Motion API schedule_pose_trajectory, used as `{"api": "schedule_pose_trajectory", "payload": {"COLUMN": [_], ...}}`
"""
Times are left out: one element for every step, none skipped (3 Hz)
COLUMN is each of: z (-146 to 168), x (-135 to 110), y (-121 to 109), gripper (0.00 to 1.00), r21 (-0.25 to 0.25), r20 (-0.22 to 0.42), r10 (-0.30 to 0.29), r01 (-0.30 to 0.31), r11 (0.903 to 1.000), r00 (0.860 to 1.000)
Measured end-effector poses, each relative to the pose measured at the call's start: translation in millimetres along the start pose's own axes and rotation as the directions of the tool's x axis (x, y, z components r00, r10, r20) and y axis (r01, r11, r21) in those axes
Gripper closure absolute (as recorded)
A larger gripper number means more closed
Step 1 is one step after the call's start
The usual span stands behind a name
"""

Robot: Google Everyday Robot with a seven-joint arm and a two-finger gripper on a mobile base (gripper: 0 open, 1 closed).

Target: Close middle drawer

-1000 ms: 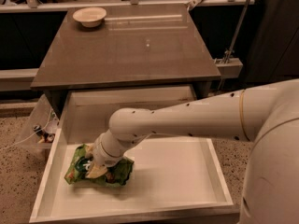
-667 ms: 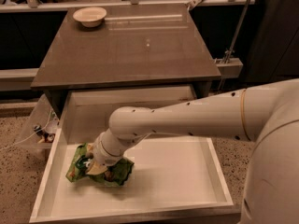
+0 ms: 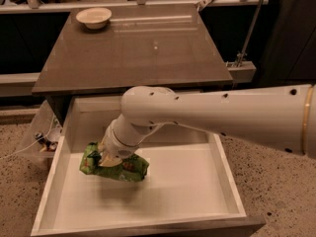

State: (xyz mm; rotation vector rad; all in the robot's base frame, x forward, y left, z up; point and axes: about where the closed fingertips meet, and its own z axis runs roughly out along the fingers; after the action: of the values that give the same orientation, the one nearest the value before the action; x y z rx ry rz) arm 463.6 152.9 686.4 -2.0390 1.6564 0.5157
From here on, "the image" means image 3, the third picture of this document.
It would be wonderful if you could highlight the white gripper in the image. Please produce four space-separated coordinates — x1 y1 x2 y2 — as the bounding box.
99 128 138 168

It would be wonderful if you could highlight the green chip bag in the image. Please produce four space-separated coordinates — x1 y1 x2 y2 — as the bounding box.
79 142 149 183

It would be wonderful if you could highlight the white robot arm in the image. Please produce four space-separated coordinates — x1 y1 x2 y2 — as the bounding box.
99 85 316 167

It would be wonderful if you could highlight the open white drawer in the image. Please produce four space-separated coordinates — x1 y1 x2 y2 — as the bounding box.
32 96 265 237

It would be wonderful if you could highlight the grey drawer cabinet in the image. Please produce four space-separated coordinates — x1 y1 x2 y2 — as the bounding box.
33 5 232 120

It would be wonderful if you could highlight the clear plastic bin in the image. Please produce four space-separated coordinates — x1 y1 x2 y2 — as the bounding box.
17 101 62 159

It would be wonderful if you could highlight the white ceramic bowl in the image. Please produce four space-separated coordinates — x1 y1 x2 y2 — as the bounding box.
76 8 112 30

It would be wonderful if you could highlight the metal tripod pole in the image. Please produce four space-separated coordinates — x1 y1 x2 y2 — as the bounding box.
233 0 264 68

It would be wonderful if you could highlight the white cable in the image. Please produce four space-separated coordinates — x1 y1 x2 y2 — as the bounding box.
0 116 62 161

